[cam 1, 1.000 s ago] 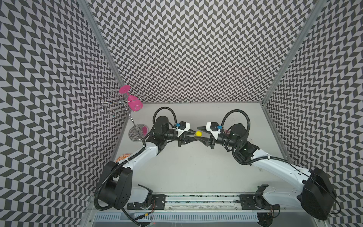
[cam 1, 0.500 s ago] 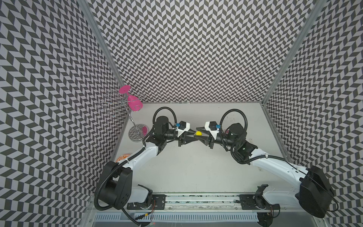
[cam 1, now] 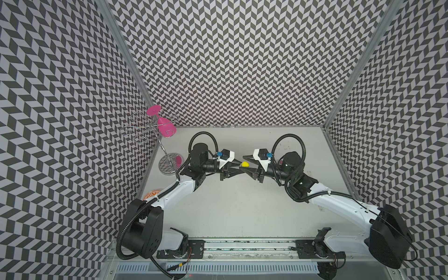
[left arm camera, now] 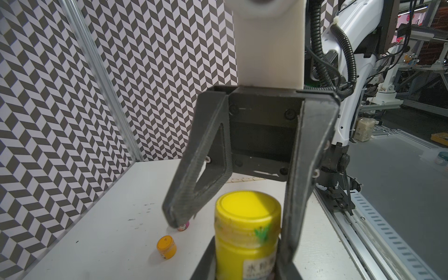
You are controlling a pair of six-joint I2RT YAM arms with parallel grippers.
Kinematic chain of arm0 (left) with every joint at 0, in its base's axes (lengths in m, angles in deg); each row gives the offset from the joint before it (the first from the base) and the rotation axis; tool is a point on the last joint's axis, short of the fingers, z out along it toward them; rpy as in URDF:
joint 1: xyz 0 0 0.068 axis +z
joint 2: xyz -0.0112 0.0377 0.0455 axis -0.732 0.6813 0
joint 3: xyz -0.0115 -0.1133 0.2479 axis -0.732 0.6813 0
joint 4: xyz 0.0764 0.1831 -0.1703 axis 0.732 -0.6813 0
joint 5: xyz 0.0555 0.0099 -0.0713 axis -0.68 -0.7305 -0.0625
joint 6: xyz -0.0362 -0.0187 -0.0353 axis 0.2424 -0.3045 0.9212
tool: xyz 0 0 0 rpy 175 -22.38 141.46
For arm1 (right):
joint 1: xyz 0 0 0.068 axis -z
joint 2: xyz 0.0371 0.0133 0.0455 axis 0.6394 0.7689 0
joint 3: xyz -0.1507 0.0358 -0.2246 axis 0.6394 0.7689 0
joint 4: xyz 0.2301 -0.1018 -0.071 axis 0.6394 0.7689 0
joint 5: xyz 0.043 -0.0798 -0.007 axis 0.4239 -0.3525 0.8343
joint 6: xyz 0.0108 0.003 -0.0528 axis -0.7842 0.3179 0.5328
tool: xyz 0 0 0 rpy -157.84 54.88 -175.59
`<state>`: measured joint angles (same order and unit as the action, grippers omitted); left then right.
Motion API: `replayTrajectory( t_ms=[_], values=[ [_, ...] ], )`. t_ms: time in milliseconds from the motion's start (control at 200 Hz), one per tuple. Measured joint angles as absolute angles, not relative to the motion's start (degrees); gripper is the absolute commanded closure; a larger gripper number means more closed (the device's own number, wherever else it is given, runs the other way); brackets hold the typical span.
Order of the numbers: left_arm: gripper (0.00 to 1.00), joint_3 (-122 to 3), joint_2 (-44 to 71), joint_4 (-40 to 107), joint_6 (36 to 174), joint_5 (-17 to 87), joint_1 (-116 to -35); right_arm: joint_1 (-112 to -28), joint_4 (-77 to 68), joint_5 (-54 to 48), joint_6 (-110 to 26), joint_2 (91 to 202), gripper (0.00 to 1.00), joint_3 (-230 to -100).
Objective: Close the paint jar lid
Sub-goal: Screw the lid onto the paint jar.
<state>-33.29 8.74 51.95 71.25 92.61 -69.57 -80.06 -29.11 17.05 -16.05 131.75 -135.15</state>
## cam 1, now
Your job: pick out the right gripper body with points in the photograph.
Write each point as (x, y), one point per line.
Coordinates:
(263, 168)

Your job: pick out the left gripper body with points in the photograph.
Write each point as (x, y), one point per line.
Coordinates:
(223, 171)

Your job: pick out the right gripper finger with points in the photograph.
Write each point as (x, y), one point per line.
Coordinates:
(256, 174)
(250, 159)

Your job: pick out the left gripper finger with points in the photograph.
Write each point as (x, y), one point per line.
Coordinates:
(231, 172)
(234, 163)

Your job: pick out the yellow jar lid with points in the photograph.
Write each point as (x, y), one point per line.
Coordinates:
(245, 163)

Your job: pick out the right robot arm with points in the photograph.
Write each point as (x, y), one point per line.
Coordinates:
(383, 233)

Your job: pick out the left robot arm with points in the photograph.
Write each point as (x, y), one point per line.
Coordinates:
(142, 233)

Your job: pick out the pink plastic wine glass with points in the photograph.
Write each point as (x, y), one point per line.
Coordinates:
(164, 126)

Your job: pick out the orange patterned plate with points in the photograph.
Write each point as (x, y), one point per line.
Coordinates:
(151, 194)

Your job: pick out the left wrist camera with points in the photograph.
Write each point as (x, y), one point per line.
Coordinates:
(224, 157)

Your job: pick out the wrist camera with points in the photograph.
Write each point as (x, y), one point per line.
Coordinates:
(263, 158)
(224, 157)

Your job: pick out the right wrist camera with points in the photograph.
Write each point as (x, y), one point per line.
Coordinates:
(263, 158)

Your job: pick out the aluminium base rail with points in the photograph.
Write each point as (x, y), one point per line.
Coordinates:
(261, 249)

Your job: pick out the chrome wire glass rack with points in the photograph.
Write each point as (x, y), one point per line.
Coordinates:
(143, 130)

